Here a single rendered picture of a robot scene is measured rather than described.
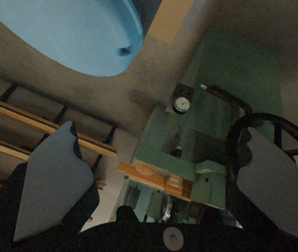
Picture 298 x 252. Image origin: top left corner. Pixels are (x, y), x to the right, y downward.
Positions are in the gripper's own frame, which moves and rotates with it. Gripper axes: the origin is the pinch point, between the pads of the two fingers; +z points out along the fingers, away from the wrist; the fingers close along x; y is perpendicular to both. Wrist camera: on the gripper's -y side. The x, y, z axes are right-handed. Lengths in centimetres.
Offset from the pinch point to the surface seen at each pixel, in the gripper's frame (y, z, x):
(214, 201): 31.4, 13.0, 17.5
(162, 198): 65, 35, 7
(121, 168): 42, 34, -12
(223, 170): 26.9, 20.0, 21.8
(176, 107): 14.9, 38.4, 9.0
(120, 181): 218, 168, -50
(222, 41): -7, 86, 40
